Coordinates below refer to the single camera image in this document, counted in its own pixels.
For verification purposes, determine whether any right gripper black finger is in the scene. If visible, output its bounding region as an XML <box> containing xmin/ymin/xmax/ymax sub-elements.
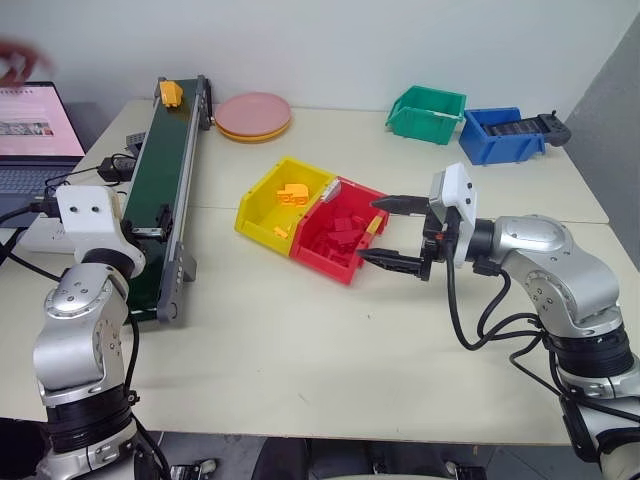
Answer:
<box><xmin>356</xmin><ymin>247</ymin><xmax>425</xmax><ymax>281</ymax></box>
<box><xmin>369</xmin><ymin>194</ymin><xmax>432</xmax><ymax>217</ymax></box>

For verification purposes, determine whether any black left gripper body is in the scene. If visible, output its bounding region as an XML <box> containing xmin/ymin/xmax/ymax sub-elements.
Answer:
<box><xmin>121</xmin><ymin>218</ymin><xmax>167</xmax><ymax>251</ymax></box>

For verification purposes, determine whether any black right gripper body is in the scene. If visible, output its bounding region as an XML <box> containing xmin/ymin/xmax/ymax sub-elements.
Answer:
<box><xmin>420</xmin><ymin>199</ymin><xmax>464</xmax><ymax>283</ymax></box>

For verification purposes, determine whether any person's blurred hand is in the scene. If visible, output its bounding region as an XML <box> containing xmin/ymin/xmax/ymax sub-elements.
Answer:
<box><xmin>0</xmin><ymin>38</ymin><xmax>57</xmax><ymax>90</ymax></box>

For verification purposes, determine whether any red blocks pile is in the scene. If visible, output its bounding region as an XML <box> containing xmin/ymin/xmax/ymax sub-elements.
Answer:
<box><xmin>312</xmin><ymin>201</ymin><xmax>376</xmax><ymax>264</ymax></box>

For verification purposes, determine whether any black power adapter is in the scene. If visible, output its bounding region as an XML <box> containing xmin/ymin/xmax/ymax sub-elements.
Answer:
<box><xmin>96</xmin><ymin>155</ymin><xmax>139</xmax><ymax>184</ymax></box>

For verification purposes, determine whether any red plastic bin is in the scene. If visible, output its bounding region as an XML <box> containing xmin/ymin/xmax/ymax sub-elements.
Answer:
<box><xmin>288</xmin><ymin>175</ymin><xmax>392</xmax><ymax>288</ymax></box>

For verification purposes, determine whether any white power strip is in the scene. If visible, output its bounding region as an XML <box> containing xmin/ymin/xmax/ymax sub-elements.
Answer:
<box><xmin>18</xmin><ymin>213</ymin><xmax>77</xmax><ymax>254</ymax></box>

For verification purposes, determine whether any green plastic bin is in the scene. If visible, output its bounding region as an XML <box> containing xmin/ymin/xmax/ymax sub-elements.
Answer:
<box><xmin>384</xmin><ymin>84</ymin><xmax>468</xmax><ymax>147</ymax></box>

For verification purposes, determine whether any yellow plastic bin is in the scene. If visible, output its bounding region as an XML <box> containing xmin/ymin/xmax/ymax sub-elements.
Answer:
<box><xmin>234</xmin><ymin>156</ymin><xmax>337</xmax><ymax>259</ymax></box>

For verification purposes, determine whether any blue plastic bin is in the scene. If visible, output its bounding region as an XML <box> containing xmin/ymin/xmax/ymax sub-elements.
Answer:
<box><xmin>458</xmin><ymin>106</ymin><xmax>548</xmax><ymax>167</ymax></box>

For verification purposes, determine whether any orange blocks cluster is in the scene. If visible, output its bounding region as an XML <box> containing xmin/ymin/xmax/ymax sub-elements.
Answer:
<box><xmin>273</xmin><ymin>182</ymin><xmax>312</xmax><ymax>208</ymax></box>

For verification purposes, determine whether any orange plate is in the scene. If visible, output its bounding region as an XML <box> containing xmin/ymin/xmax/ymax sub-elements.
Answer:
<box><xmin>215</xmin><ymin>119</ymin><xmax>293</xmax><ymax>146</ymax></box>

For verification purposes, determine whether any orange toy block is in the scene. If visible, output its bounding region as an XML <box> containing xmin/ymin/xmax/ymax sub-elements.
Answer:
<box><xmin>158</xmin><ymin>79</ymin><xmax>184</xmax><ymax>111</ymax></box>

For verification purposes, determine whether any dark grey metal bar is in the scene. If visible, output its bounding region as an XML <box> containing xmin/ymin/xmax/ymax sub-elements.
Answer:
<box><xmin>481</xmin><ymin>118</ymin><xmax>539</xmax><ymax>138</ymax></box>

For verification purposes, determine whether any pink plate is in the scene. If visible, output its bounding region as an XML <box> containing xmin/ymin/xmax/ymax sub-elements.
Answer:
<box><xmin>214</xmin><ymin>91</ymin><xmax>294</xmax><ymax>139</ymax></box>

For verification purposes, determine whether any grey laptop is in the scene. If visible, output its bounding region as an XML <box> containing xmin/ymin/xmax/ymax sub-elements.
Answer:
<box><xmin>0</xmin><ymin>81</ymin><xmax>89</xmax><ymax>229</ymax></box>

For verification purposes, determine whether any black handheld controller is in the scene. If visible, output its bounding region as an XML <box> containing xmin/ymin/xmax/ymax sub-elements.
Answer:
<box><xmin>533</xmin><ymin>110</ymin><xmax>573</xmax><ymax>148</ymax></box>

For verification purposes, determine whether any dark rounded shape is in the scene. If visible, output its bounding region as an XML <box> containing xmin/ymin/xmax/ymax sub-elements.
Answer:
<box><xmin>0</xmin><ymin>417</ymin><xmax>52</xmax><ymax>480</ymax></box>

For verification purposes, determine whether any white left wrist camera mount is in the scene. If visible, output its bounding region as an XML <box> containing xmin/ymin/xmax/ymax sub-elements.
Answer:
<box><xmin>55</xmin><ymin>185</ymin><xmax>125</xmax><ymax>251</ymax></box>

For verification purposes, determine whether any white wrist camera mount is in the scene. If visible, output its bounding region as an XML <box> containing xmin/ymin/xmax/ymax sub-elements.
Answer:
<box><xmin>429</xmin><ymin>162</ymin><xmax>479</xmax><ymax>264</ymax></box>
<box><xmin>55</xmin><ymin>185</ymin><xmax>125</xmax><ymax>251</ymax></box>

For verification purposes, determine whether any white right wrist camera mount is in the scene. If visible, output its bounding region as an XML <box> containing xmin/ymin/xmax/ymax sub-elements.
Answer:
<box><xmin>429</xmin><ymin>162</ymin><xmax>479</xmax><ymax>264</ymax></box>

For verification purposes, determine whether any green conveyor belt silver frame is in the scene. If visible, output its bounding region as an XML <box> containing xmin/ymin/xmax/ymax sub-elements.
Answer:
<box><xmin>117</xmin><ymin>74</ymin><xmax>217</xmax><ymax>329</ymax></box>

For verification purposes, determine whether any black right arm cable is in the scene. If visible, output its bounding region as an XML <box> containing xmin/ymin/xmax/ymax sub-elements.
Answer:
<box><xmin>443</xmin><ymin>247</ymin><xmax>547</xmax><ymax>352</ymax></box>

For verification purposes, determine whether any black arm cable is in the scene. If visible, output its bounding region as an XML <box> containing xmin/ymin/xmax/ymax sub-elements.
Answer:
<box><xmin>122</xmin><ymin>299</ymin><xmax>174</xmax><ymax>480</ymax></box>
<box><xmin>443</xmin><ymin>247</ymin><xmax>547</xmax><ymax>352</ymax></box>

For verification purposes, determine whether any black power cable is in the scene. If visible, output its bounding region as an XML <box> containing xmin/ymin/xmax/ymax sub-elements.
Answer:
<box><xmin>0</xmin><ymin>197</ymin><xmax>59</xmax><ymax>226</ymax></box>

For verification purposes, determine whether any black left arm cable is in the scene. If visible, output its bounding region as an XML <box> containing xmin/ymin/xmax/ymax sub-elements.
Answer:
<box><xmin>122</xmin><ymin>299</ymin><xmax>174</xmax><ymax>480</ymax></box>

